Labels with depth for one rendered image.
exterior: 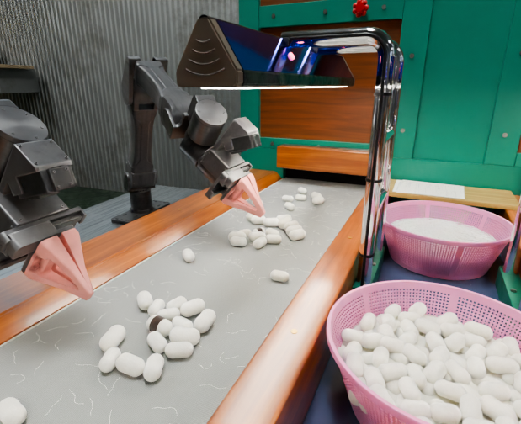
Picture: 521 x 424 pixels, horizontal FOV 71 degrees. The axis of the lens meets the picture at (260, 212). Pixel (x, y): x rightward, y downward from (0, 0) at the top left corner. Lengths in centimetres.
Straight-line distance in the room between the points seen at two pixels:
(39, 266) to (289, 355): 30
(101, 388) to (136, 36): 340
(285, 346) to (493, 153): 87
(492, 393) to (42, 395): 46
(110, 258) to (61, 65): 373
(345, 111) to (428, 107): 23
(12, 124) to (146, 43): 318
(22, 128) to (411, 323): 52
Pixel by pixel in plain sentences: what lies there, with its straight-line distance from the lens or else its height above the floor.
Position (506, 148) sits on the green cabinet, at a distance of 117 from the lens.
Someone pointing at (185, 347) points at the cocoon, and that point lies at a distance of 46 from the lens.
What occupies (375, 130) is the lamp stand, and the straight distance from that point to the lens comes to 59.
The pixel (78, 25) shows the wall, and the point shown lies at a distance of 414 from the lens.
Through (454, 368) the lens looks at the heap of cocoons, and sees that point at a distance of 50.
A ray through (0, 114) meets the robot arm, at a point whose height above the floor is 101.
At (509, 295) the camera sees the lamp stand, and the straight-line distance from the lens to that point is 74.
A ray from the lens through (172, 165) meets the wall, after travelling 359.
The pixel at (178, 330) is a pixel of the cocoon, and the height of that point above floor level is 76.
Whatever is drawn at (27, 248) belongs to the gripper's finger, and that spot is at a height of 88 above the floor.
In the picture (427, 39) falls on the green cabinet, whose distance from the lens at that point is 115.
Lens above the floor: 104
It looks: 19 degrees down
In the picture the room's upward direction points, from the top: straight up
